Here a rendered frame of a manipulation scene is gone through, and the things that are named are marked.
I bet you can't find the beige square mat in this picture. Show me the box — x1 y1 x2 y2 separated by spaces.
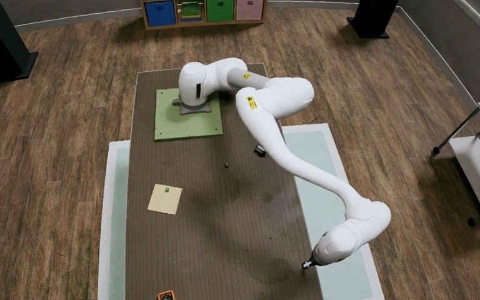
147 184 182 215

